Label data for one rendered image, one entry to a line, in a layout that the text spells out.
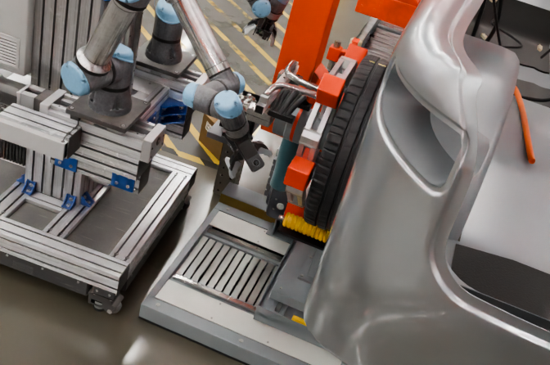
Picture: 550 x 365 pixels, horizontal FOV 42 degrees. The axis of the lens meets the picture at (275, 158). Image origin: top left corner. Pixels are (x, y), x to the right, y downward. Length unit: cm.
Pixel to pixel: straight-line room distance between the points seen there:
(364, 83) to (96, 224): 127
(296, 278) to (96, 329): 80
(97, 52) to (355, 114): 84
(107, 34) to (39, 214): 103
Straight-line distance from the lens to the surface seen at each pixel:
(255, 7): 290
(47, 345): 284
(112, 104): 253
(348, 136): 233
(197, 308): 293
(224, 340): 284
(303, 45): 304
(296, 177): 236
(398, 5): 493
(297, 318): 286
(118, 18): 222
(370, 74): 246
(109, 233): 299
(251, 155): 217
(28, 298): 300
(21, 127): 261
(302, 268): 299
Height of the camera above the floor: 213
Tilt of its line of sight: 32 degrees down
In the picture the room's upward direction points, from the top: 16 degrees clockwise
